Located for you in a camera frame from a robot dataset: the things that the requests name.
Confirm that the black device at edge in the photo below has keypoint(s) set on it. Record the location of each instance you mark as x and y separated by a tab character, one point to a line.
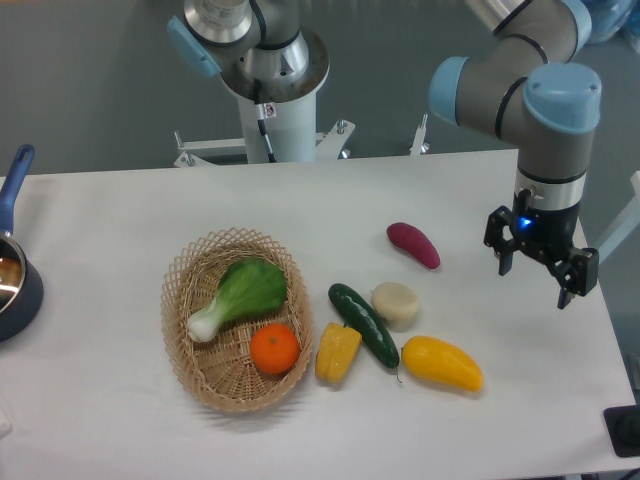
622	424

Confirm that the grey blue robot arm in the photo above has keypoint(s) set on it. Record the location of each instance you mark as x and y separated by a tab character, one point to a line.
529	93

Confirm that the purple sweet potato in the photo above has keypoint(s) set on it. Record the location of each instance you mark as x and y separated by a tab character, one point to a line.
415	243

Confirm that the green cucumber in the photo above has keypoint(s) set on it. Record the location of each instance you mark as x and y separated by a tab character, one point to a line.
358	314

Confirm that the yellow bell pepper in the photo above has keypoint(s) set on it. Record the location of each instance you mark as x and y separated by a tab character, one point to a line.
337	350

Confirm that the orange fruit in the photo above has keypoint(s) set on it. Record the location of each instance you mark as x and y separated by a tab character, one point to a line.
274	349

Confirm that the woven wicker basket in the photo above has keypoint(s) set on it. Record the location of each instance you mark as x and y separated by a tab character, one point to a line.
220	373

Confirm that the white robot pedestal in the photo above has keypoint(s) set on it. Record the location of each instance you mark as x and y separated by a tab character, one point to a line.
276	92

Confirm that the white frame bar right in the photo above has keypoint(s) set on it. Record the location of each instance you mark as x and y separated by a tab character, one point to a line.
621	226

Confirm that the green bok choy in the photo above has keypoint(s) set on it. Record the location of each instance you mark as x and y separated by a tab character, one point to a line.
250	287

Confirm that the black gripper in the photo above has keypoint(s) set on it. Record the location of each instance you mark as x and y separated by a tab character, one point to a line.
547	237

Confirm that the yellow mango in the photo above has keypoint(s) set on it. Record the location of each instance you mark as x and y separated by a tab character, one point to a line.
434	360

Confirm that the blue plastic bag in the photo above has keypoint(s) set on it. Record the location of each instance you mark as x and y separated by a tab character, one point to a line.
607	18

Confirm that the dark blue saucepan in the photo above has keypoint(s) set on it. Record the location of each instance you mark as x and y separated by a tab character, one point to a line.
22	290

